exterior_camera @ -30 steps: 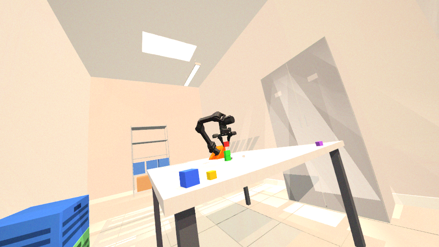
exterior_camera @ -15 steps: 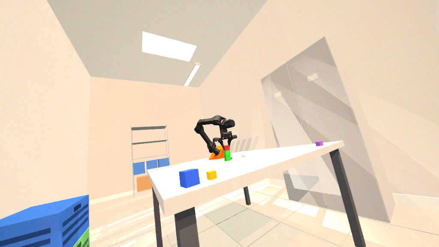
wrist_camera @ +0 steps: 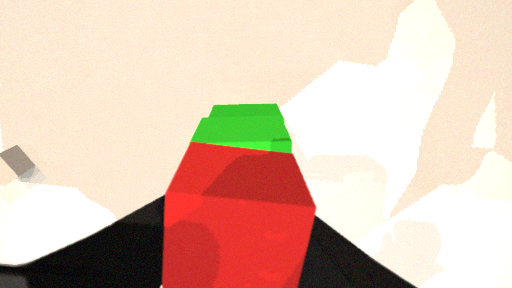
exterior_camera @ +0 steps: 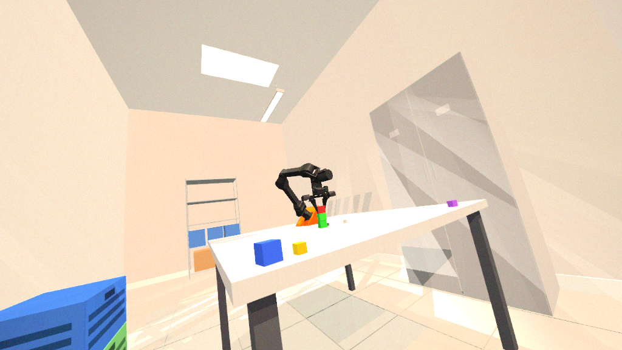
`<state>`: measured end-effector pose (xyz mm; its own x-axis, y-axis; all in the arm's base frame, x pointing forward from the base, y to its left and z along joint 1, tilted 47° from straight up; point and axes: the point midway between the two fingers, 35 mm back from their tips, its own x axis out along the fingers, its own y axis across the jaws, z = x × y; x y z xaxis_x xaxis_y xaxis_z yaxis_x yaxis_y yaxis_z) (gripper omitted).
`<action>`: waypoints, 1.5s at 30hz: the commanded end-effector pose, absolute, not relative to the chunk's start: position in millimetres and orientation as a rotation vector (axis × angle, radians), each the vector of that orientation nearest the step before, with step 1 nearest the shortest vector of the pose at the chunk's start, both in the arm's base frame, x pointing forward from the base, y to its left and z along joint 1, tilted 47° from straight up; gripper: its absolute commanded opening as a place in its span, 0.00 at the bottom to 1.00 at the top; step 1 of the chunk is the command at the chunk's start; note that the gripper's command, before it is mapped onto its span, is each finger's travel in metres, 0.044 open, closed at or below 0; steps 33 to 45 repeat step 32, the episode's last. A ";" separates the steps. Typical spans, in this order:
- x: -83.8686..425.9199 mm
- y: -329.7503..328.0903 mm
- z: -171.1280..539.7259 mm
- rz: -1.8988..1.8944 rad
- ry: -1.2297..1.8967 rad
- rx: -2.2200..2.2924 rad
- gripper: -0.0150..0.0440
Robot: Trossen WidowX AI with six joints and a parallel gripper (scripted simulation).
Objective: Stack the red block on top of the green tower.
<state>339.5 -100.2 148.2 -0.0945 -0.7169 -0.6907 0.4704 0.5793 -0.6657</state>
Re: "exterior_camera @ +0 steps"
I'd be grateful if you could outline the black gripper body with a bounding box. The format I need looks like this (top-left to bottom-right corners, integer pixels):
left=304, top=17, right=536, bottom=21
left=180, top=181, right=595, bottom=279
left=301, top=183, right=336, bottom=201

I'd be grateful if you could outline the blue block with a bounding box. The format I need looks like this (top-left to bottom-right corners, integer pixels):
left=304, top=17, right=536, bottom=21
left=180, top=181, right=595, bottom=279
left=253, top=239, right=283, bottom=267

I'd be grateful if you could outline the small yellow block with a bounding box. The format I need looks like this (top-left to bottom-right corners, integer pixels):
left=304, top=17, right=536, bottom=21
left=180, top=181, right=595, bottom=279
left=292, top=241, right=307, bottom=255

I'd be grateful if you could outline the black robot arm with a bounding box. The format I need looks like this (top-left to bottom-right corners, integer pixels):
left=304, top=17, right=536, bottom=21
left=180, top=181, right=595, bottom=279
left=275, top=163, right=333, bottom=221

